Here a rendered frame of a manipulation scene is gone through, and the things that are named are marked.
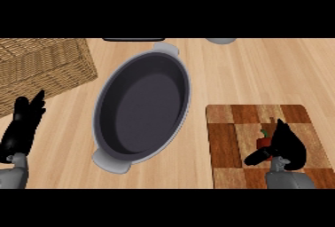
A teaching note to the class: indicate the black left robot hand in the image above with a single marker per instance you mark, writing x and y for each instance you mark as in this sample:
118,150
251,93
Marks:
19,133

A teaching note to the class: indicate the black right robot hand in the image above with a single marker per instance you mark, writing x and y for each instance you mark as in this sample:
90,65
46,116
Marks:
288,144

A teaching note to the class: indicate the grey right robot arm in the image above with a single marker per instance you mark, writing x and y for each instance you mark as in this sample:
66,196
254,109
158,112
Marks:
288,177

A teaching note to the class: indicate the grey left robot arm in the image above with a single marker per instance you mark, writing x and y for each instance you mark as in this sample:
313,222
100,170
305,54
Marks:
13,173

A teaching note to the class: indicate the red bell pepper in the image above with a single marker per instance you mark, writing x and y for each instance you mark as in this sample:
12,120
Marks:
263,143

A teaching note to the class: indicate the checkered wooden cutting board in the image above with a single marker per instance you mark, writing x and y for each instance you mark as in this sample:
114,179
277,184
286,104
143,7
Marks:
230,142

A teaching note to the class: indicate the grey oval pot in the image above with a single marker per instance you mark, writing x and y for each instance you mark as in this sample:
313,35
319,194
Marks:
142,106

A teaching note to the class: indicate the wicker basket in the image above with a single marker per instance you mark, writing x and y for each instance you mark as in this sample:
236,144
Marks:
38,71

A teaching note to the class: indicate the grey round object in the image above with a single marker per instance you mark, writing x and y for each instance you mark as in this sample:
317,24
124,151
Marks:
220,40

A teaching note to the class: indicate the dark flat appliance edge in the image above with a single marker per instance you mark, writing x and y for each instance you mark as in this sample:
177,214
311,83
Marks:
133,39

